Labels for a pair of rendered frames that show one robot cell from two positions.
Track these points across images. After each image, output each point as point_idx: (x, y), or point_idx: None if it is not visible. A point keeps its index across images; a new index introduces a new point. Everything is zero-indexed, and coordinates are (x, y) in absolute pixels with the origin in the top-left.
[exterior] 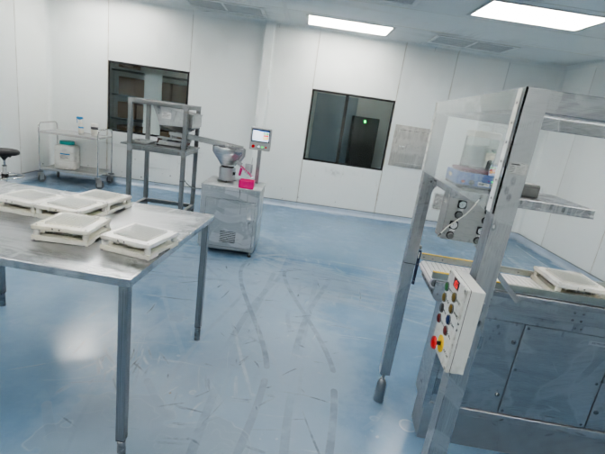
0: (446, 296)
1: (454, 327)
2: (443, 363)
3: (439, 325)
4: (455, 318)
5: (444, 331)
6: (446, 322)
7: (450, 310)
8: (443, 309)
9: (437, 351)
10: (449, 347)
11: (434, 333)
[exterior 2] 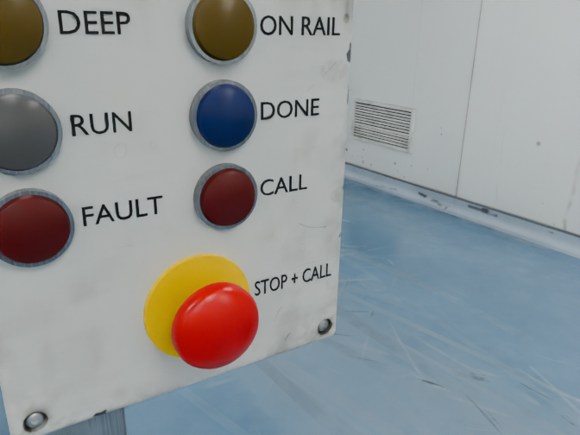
0: (38, 0)
1: (322, 98)
2: (300, 327)
3: (81, 261)
4: (305, 48)
5: (248, 198)
6: (234, 135)
7: (251, 28)
8: (59, 124)
9: (187, 368)
10: (326, 216)
11: (18, 378)
